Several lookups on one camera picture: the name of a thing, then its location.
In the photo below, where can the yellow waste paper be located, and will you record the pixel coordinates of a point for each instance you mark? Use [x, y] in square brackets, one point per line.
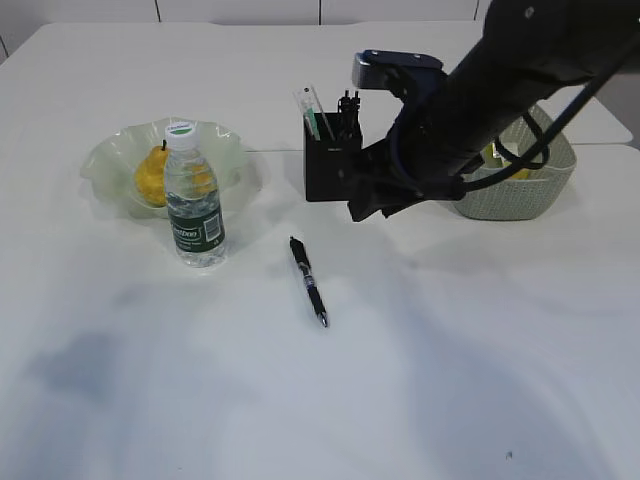
[495, 161]

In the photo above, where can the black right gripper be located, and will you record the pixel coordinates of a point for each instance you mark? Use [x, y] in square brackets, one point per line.
[528, 51]

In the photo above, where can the pale green wavy glass plate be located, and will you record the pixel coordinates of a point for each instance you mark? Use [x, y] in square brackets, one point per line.
[111, 165]

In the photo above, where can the clear water bottle green label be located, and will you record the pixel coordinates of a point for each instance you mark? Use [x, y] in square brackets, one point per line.
[192, 198]

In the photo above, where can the clear plastic ruler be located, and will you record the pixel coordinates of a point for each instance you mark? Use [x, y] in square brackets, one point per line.
[309, 94]

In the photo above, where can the yellow pear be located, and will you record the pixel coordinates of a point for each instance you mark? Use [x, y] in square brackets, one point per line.
[149, 177]

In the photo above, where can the black square pen holder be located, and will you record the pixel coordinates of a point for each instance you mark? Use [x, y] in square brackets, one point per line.
[328, 162]

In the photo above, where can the pale green woven basket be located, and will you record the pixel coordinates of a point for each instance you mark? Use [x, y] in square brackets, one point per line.
[528, 193]

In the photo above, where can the mint green utility knife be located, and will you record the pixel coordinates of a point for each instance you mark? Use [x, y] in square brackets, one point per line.
[310, 119]

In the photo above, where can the black pen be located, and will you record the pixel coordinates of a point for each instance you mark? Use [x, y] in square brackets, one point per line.
[344, 107]
[353, 115]
[304, 266]

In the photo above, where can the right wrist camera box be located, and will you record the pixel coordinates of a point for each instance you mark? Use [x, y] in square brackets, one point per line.
[406, 75]

